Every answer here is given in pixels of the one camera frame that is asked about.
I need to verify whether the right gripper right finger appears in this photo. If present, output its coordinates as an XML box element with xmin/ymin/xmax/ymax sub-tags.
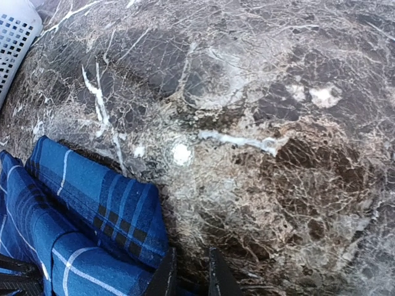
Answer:
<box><xmin>209</xmin><ymin>248</ymin><xmax>243</xmax><ymax>296</ymax></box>

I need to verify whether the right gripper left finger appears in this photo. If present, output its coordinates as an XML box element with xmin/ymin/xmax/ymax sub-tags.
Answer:
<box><xmin>144</xmin><ymin>247</ymin><xmax>177</xmax><ymax>296</ymax></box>

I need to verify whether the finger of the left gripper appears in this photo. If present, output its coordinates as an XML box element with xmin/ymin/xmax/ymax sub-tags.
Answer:
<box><xmin>1</xmin><ymin>255</ymin><xmax>43</xmax><ymax>296</ymax></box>

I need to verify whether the blue plaid long sleeve shirt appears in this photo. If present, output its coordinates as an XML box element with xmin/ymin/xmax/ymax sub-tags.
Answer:
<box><xmin>1</xmin><ymin>137</ymin><xmax>169</xmax><ymax>295</ymax></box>

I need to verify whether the white plastic mesh basket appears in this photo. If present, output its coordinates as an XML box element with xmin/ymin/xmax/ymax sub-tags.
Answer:
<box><xmin>0</xmin><ymin>0</ymin><xmax>43</xmax><ymax>104</ymax></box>

